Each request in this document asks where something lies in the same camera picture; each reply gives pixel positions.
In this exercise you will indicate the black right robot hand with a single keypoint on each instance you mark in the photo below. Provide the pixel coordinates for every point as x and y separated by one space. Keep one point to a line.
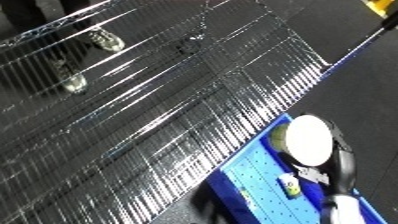
343 166

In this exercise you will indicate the pale right robot arm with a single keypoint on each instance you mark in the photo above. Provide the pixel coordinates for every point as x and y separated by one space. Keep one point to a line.
342 210

